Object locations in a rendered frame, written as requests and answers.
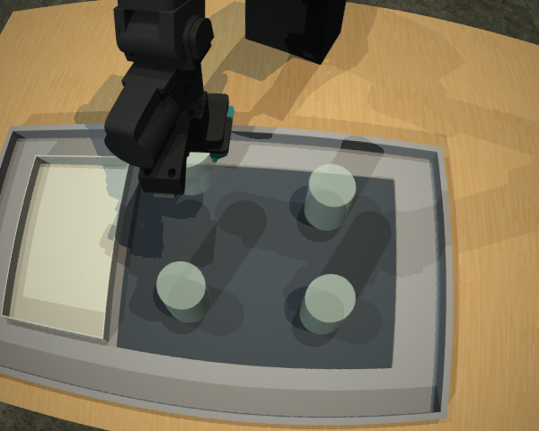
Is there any clear glass jar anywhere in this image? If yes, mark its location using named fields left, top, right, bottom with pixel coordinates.
left=304, top=164, right=356, bottom=231
left=299, top=274, right=356, bottom=334
left=156, top=261, right=211, bottom=322
left=184, top=153, right=216, bottom=196

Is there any beige shallow tray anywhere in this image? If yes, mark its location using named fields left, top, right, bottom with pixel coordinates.
left=1, top=155, right=134, bottom=342

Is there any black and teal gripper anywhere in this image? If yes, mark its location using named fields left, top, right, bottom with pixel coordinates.
left=180, top=88, right=234, bottom=163

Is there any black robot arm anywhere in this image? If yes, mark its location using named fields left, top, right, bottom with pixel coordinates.
left=104, top=0, right=214, bottom=198

